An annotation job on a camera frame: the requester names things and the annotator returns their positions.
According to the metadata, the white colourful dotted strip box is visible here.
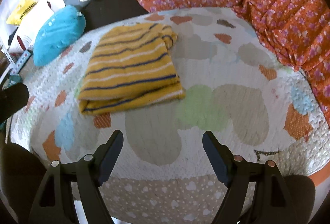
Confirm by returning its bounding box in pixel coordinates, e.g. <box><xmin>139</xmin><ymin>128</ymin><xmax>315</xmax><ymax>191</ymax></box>
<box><xmin>10</xmin><ymin>50</ymin><xmax>31</xmax><ymax>75</ymax></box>

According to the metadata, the green remote control box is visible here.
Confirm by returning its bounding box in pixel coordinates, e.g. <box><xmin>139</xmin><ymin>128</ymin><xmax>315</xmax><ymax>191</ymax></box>
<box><xmin>2</xmin><ymin>75</ymin><xmax>23</xmax><ymax>90</ymax></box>

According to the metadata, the yellow striped knit sweater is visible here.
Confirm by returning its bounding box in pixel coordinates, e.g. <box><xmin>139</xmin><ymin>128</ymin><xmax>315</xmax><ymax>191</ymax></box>
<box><xmin>78</xmin><ymin>23</ymin><xmax>185</xmax><ymax>115</ymax></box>

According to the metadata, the turquoise small pillow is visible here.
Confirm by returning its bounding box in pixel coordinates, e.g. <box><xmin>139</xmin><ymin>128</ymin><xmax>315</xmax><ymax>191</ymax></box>
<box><xmin>33</xmin><ymin>5</ymin><xmax>86</xmax><ymax>66</ymax></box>

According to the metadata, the white yellow plastic bag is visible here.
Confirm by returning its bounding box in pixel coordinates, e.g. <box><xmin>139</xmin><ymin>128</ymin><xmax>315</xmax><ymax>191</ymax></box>
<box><xmin>6</xmin><ymin>0</ymin><xmax>54</xmax><ymax>54</ymax></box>

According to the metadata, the white patchwork heart quilt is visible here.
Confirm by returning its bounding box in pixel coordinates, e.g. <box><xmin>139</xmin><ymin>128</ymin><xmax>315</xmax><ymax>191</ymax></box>
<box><xmin>7</xmin><ymin>8</ymin><xmax>329</xmax><ymax>223</ymax></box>

